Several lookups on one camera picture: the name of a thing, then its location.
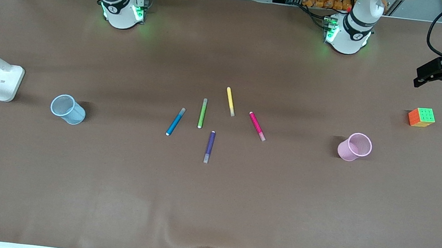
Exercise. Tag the purple marker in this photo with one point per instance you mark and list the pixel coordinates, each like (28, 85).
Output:
(210, 146)

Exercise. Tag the multicoloured puzzle cube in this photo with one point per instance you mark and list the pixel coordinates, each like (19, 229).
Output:
(421, 118)

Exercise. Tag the green marker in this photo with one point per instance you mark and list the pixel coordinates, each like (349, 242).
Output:
(202, 113)

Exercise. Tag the yellow marker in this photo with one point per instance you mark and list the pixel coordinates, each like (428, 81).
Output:
(230, 101)

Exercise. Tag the pink marker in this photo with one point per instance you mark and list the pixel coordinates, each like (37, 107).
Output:
(256, 125)

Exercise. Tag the pink mesh cup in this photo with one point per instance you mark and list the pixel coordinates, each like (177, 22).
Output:
(354, 148)

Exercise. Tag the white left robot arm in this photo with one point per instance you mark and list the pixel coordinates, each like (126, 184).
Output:
(350, 34)

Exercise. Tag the light blue mesh cup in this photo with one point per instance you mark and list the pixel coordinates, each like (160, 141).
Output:
(69, 109)

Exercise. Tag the blue marker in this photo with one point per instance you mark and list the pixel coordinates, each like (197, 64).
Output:
(175, 122)

